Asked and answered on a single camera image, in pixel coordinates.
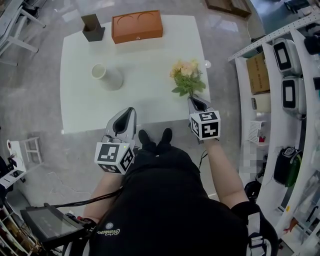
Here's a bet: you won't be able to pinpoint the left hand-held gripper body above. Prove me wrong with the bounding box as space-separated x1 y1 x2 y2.
94 131 137 175

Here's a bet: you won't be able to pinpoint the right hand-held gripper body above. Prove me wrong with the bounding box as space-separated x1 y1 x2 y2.
189 109 222 142

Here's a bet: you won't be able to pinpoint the yellow pink flowers bouquet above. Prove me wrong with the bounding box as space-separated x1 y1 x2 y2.
169 59 207 99

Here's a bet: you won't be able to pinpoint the white ceramic vase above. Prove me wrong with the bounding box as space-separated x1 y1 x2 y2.
90 63 124 92

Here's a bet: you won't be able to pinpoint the person's left forearm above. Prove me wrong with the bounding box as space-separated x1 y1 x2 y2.
82 172 127 222

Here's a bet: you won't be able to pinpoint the person's right forearm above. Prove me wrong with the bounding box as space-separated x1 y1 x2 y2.
206 139 250 209

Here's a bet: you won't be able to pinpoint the person's left black shoe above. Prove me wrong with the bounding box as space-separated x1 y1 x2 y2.
138 129 152 149

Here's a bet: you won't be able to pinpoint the person's black shoe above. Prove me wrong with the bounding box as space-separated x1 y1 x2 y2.
161 127 174 146
138 129 152 149

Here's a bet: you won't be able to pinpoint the person's right black shoe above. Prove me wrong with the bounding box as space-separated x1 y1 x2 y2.
161 127 174 146

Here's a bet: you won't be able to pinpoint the white perforated basket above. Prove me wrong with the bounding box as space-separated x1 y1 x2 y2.
248 119 267 144

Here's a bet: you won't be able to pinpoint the cream white appliance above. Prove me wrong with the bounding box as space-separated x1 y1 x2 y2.
256 92 272 113

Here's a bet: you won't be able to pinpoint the brown cardboard box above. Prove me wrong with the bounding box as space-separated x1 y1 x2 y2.
246 52 271 95

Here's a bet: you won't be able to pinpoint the white step stool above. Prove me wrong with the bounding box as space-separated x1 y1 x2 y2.
18 136 44 171

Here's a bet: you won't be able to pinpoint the person's black clothed body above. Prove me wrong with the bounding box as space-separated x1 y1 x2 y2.
88 142 279 256

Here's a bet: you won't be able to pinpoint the black helmet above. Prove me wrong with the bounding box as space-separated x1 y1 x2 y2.
243 180 263 201

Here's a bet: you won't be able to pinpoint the grey appliance with white panel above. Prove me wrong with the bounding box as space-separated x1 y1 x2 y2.
272 39 302 77
281 76 307 120

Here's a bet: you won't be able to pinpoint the white metal shelving unit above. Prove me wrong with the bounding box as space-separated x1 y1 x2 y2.
227 12 320 256

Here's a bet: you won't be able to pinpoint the black tablet monitor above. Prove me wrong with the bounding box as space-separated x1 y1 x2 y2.
19 205 85 244

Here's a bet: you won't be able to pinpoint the black and green device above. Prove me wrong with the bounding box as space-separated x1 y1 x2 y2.
273 146 304 188

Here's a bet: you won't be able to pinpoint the dark brown holder box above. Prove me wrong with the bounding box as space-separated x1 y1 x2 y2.
80 14 106 43

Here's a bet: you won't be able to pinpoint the orange rectangular box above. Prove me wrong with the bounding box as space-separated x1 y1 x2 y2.
111 10 164 45

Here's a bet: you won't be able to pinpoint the small white stand table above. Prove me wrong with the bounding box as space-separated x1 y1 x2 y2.
0 139 28 190

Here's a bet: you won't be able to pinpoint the wooden steps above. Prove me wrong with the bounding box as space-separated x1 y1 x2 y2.
204 0 252 19

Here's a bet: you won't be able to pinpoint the white side table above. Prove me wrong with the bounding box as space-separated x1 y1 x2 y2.
0 0 47 67

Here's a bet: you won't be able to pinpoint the black cable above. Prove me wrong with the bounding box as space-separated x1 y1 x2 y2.
51 184 126 210
198 149 209 171

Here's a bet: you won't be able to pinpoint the white harness strap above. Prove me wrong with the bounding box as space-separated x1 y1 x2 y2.
246 211 271 256

